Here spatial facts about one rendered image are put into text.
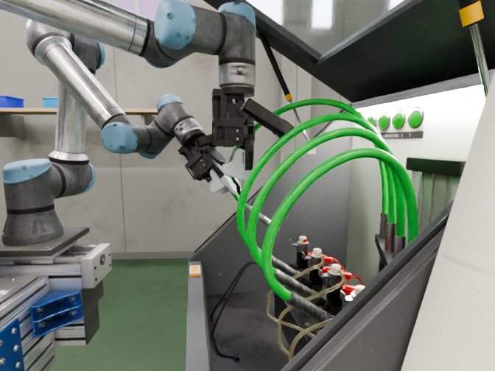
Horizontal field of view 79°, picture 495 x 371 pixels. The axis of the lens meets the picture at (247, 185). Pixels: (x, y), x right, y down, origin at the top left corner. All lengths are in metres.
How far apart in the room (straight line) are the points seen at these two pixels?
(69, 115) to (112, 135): 0.33
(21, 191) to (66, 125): 0.24
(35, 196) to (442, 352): 0.98
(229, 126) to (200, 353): 0.42
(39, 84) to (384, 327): 3.84
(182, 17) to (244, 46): 0.13
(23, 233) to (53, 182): 0.16
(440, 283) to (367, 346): 0.10
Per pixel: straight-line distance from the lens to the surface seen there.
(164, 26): 0.59
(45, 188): 1.06
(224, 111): 0.62
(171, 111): 0.88
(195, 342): 0.65
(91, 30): 0.68
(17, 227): 1.06
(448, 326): 0.38
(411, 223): 0.50
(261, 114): 0.62
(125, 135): 0.79
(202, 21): 0.60
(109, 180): 3.65
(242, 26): 0.64
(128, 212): 3.64
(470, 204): 0.37
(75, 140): 1.12
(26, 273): 1.09
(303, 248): 0.69
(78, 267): 1.02
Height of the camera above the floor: 1.32
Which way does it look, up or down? 8 degrees down
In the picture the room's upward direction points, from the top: straight up
